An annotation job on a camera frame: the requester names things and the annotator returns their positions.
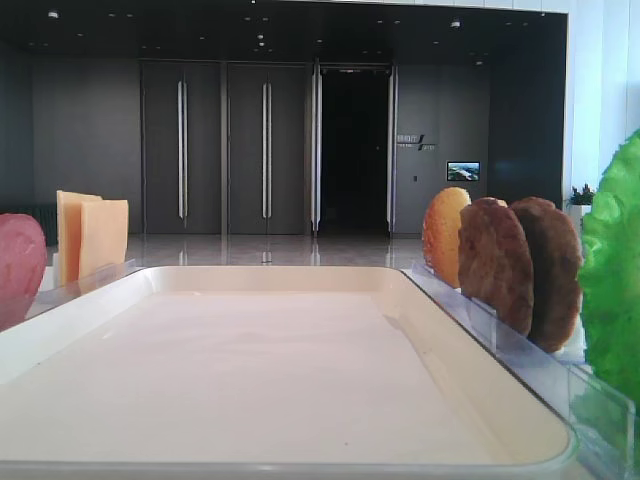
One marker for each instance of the front cheese slice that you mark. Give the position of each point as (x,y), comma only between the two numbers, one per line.
(104,235)

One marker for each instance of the back cheese slice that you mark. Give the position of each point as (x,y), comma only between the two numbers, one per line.
(69,233)

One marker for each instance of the brown meat patty outer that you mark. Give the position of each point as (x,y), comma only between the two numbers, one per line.
(556,258)

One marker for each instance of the white rectangular tray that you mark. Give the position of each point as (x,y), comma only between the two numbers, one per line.
(266,373)

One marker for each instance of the brown meat patty inner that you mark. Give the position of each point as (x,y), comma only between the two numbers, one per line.
(495,264)

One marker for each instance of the green lettuce leaf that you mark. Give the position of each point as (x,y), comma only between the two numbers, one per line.
(609,276)

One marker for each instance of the left clear long rail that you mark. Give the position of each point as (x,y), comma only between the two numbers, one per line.
(51,295)

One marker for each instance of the clear long rail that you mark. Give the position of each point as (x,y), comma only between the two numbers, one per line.
(51,295)
(606,421)

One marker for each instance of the golden bun slice inner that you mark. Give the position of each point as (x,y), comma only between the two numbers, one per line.
(440,237)

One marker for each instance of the small wall display screen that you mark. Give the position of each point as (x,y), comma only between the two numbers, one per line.
(463,171)

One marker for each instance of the right clear long rail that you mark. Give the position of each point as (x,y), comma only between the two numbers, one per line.
(606,421)

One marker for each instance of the potted plant with flowers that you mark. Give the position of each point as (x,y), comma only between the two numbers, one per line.
(582,197)

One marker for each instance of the cheese slice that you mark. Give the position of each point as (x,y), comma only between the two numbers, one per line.
(104,235)
(69,233)

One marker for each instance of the brown meat patty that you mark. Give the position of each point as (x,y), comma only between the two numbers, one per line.
(556,258)
(495,264)

